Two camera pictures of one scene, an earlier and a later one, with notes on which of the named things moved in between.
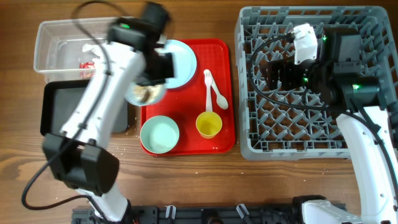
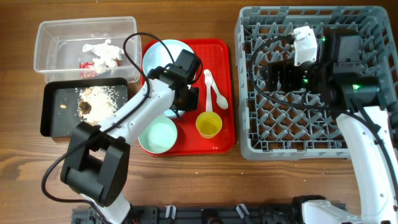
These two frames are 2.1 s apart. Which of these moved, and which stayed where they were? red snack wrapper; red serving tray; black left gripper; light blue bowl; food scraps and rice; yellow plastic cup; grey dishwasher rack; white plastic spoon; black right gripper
Moved: food scraps and rice; light blue bowl; black left gripper
Stayed: grey dishwasher rack; yellow plastic cup; white plastic spoon; red serving tray; red snack wrapper; black right gripper
